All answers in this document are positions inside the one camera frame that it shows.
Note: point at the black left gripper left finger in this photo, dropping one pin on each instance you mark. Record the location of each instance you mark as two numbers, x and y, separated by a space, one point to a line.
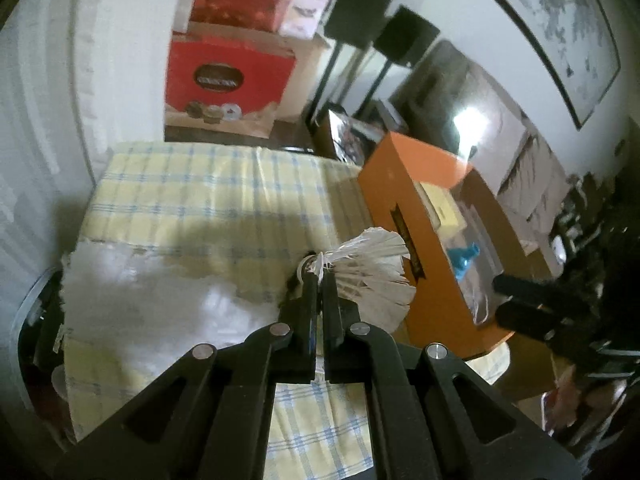
208 416

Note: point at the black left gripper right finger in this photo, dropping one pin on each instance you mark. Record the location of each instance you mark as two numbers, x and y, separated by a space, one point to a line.
429 415

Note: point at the white feather shuttlecock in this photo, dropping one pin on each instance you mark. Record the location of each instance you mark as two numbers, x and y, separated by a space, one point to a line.
369 271

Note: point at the yellow sponge with label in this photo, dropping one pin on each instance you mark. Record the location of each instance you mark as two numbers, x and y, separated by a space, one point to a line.
442 209

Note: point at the blue plastic bottle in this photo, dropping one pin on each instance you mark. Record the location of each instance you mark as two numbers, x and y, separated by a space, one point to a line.
461 258

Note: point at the orange cardboard box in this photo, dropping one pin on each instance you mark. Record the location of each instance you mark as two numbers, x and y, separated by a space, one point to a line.
438 312

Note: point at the yellow checkered bed sheet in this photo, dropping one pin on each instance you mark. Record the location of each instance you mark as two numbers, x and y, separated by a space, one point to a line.
248 215

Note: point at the cluttered dark shelf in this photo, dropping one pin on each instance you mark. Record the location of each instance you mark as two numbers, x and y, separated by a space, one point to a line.
597 217

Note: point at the open box with clutter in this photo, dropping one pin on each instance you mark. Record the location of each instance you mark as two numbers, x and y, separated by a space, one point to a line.
346 139

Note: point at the beige sofa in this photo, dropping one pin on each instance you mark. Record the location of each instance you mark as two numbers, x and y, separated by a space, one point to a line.
450 101

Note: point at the red chocolate gift box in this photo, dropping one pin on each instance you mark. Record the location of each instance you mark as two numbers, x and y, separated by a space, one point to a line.
226 85

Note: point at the right black speaker on stand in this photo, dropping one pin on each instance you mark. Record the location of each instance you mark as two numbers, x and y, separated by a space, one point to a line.
403 41

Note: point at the black speaker on stand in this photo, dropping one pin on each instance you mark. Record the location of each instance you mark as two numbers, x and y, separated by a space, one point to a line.
403 41
351 23

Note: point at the left black speaker on stand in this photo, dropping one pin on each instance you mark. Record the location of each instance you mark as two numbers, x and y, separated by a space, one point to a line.
351 23

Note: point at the framed ink painting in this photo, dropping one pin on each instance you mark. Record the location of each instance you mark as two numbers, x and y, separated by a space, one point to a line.
574 40

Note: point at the pink white small box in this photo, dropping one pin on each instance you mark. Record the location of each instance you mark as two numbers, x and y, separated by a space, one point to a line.
302 18

